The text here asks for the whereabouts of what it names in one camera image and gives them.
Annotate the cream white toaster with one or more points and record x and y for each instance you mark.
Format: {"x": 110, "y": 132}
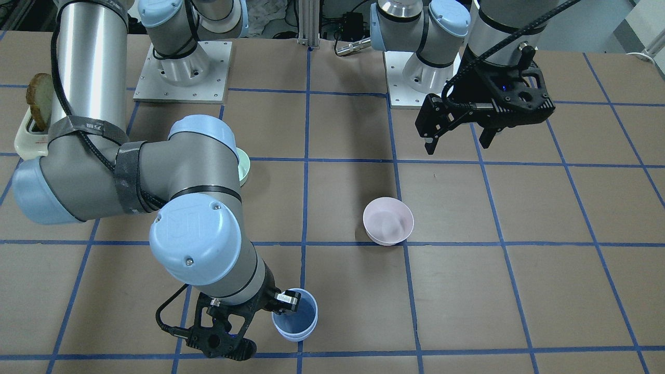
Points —
{"x": 29, "y": 143}

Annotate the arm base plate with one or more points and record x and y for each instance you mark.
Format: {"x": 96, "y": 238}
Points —
{"x": 410, "y": 80}
{"x": 201, "y": 77}

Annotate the pale pink bowl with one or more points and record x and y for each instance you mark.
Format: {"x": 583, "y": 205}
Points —
{"x": 388, "y": 221}

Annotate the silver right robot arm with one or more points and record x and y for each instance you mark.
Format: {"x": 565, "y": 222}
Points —
{"x": 92, "y": 170}

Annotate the mint green bowl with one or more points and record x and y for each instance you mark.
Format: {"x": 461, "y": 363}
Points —
{"x": 244, "y": 166}

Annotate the blue cup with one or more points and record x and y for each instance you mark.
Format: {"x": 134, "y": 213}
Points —
{"x": 307, "y": 313}
{"x": 298, "y": 336}

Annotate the aluminium frame post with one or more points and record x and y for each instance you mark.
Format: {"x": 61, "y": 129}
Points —
{"x": 309, "y": 19}

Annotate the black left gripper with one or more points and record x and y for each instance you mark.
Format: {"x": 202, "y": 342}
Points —
{"x": 478, "y": 90}

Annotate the black electronics box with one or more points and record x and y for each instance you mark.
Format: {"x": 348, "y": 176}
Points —
{"x": 352, "y": 26}

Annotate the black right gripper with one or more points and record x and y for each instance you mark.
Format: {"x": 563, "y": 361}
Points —
{"x": 268, "y": 298}

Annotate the brown bread slice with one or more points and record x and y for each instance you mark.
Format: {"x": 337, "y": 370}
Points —
{"x": 39, "y": 96}

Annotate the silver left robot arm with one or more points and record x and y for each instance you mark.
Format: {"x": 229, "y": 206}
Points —
{"x": 472, "y": 68}

